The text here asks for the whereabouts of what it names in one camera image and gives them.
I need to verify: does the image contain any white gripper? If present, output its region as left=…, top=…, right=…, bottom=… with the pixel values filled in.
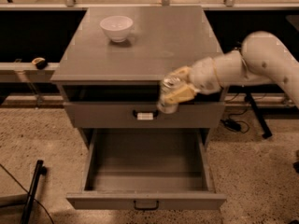
left=162, top=57, right=221, bottom=105

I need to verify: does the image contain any silver green 7up can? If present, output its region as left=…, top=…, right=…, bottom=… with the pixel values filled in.
left=157, top=76, right=181, bottom=114

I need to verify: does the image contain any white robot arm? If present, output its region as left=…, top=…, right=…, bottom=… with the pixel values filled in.
left=157, top=31, right=299, bottom=114

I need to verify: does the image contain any grey drawer cabinet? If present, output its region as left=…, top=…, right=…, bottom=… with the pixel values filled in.
left=51, top=6, right=224, bottom=144

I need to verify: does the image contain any open bottom drawer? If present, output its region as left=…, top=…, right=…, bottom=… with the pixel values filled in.
left=66, top=129, right=226, bottom=211

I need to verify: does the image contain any closed upper drawer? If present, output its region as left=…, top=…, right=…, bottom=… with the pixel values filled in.
left=64, top=102, right=224, bottom=128

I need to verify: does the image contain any black stand leg right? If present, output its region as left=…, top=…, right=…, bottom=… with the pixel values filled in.
left=245, top=91, right=272, bottom=139

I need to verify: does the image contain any black stand leg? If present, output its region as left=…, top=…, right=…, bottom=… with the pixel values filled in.
left=245, top=91, right=272, bottom=139
left=21, top=160, right=47, bottom=224

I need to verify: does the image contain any white ceramic bowl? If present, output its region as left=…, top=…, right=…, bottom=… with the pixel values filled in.
left=100, top=16, right=134, bottom=42

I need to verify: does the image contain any yellow black tape measure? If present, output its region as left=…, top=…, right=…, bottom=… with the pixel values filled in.
left=32, top=57, right=48, bottom=70

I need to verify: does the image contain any black stand leg left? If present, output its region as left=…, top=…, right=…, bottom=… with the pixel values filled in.
left=21, top=160, right=47, bottom=224

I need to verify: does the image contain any black power adapter with cable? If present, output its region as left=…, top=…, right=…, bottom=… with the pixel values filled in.
left=221, top=106, right=249, bottom=134

